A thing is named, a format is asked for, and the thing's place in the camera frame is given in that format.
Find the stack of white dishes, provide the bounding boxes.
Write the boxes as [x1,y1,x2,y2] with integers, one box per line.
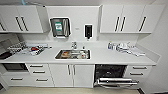
[114,41,138,54]

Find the steel sink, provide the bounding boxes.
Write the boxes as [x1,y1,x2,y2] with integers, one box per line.
[54,48,92,61]

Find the built-in black microwave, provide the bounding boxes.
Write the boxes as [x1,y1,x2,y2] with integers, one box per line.
[0,62,30,73]

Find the white wall cabinet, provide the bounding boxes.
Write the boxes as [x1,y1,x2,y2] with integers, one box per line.
[98,3,166,35]
[0,3,51,35]

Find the blue dish soap bottle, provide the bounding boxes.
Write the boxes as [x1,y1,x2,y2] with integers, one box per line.
[107,41,114,51]

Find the chrome faucet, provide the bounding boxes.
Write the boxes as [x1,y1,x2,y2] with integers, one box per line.
[70,41,79,51]

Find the silver paper towel dispenser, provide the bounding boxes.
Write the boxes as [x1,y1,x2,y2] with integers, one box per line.
[49,16,72,39]

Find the open steel dishwasher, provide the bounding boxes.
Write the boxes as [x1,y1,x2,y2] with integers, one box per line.
[92,63,140,90]

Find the white cup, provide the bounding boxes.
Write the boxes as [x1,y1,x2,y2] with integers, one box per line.
[78,50,87,58]

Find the orange bowl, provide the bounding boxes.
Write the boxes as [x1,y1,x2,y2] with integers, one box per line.
[61,50,73,58]

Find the black soap dispenser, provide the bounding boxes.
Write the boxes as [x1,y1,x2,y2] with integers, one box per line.
[83,23,94,41]

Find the white counter cabinet row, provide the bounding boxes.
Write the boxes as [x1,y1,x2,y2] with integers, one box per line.
[0,62,158,89]

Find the dish drying rack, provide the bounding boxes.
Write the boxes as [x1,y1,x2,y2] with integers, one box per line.
[7,42,53,57]

